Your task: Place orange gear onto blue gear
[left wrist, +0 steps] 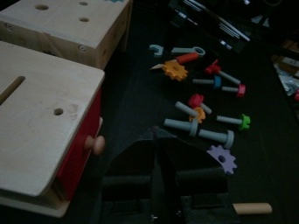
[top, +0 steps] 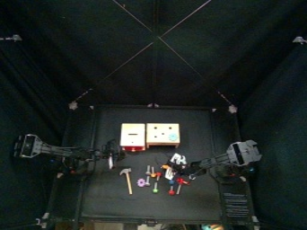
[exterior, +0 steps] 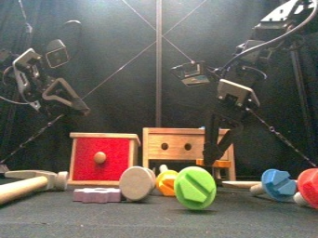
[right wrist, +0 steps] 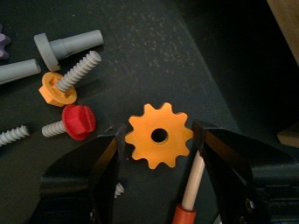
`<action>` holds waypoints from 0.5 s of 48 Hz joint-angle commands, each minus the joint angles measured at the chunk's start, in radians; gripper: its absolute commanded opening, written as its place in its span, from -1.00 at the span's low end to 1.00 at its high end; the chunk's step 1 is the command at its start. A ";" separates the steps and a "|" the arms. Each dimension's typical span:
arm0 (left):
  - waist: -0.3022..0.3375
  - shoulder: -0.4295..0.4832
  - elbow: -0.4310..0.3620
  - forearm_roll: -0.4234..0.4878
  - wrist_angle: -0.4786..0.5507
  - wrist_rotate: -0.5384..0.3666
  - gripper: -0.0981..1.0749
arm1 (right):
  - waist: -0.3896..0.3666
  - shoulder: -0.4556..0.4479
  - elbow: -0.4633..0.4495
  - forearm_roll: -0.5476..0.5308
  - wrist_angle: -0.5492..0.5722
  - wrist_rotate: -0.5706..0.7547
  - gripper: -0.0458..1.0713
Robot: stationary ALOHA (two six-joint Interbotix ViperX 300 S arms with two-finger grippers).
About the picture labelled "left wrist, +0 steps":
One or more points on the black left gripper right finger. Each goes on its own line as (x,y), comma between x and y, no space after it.
(191,163)

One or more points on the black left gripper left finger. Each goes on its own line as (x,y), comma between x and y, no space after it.
(128,163)

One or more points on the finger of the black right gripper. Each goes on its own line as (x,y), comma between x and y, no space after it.
(167,48)

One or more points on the orange toy gear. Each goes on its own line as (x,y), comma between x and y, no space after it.
(173,70)

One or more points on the purple toy gear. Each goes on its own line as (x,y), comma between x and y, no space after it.
(227,163)

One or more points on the grey toy wrench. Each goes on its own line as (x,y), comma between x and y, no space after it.
(187,50)

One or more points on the large grey toy bolt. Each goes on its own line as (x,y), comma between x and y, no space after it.
(213,135)
(179,124)

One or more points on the red drawer with wooden knob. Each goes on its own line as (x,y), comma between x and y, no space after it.
(77,163)

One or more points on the white triangular object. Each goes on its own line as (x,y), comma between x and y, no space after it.
(261,21)

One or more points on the red wing headed toy bolt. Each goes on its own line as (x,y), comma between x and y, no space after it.
(212,69)

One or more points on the orange headed toy bolt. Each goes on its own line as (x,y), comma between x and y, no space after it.
(199,115)

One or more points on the blue headed toy bolt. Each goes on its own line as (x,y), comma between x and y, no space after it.
(216,82)

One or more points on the green headed toy bolt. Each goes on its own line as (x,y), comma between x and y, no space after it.
(244,122)

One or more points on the pink headed toy bolt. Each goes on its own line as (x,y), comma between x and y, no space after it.
(240,90)

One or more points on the cardboard box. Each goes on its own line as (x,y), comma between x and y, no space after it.
(290,62)

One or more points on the wooden box with slot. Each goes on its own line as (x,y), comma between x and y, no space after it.
(39,116)

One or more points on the clear plastic bag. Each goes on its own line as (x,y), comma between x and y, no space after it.
(290,83)

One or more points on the wooden bench block with holes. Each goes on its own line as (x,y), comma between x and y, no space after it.
(57,24)

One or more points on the small red object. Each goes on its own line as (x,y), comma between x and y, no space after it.
(296,95)

